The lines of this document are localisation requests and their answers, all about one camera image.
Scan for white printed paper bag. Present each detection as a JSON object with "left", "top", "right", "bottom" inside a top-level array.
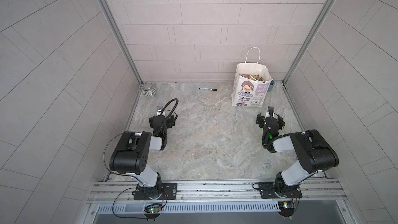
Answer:
[{"left": 231, "top": 61, "right": 273, "bottom": 107}]

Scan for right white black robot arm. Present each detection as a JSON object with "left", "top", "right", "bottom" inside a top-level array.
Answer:
[{"left": 253, "top": 106, "right": 339, "bottom": 199}]

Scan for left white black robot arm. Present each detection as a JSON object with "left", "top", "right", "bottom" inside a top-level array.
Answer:
[{"left": 109, "top": 114, "right": 177, "bottom": 200}]

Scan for teal ceramic cup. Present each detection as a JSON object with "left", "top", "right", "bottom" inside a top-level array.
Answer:
[{"left": 268, "top": 81, "right": 275, "bottom": 92}]

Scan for striped ceramic mug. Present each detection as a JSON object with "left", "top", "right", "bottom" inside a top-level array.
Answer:
[{"left": 142, "top": 82, "right": 156, "bottom": 97}]

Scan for black white marker pen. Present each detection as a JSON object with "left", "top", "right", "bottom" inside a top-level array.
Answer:
[{"left": 199, "top": 87, "right": 218, "bottom": 91}]

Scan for left green circuit board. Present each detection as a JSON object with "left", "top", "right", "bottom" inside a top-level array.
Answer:
[{"left": 144, "top": 203, "right": 163, "bottom": 214}]

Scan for right circuit board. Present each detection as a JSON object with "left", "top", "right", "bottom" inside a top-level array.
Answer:
[{"left": 278, "top": 201, "right": 296, "bottom": 217}]

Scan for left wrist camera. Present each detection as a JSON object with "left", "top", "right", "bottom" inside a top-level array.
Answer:
[{"left": 156, "top": 105, "right": 164, "bottom": 116}]

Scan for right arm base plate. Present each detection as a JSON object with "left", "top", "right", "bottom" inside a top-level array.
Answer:
[{"left": 252, "top": 181, "right": 303, "bottom": 199}]

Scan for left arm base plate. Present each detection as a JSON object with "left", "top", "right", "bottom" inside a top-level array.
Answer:
[{"left": 133, "top": 183, "right": 178, "bottom": 201}]

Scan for aluminium mounting rail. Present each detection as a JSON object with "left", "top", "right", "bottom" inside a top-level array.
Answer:
[{"left": 87, "top": 178, "right": 348, "bottom": 203}]

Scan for right aluminium corner post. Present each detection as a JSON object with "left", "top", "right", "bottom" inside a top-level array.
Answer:
[{"left": 283, "top": 0, "right": 336, "bottom": 84}]

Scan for aluminium corner post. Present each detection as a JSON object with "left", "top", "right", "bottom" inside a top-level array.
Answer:
[
  {"left": 283, "top": 0, "right": 336, "bottom": 84},
  {"left": 97, "top": 0, "right": 143, "bottom": 85}
]

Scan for left aluminium corner post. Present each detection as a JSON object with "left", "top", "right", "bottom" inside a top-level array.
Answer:
[{"left": 97, "top": 0, "right": 143, "bottom": 85}]

